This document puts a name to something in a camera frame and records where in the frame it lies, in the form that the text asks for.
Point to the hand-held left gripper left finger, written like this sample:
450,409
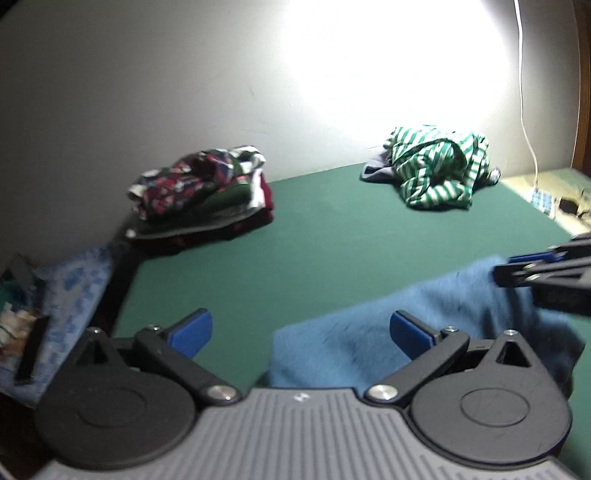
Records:
191,334

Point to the blue knit sweater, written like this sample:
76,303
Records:
351,337

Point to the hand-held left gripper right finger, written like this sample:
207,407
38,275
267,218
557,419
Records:
408,334

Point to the wooden door frame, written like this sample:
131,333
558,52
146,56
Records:
582,92

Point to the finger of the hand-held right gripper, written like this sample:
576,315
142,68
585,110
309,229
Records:
535,258
531,275

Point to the green bed sheet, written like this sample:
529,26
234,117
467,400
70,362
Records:
323,240

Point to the green striped shirt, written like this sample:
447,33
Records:
434,170

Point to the pale green printed cloth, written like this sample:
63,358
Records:
521,184

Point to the white power strip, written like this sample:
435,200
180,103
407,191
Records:
544,202

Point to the black smartphone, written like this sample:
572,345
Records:
32,350

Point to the blue patterned towel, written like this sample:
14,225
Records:
74,286

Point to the green folded sweater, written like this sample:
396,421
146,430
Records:
226,203

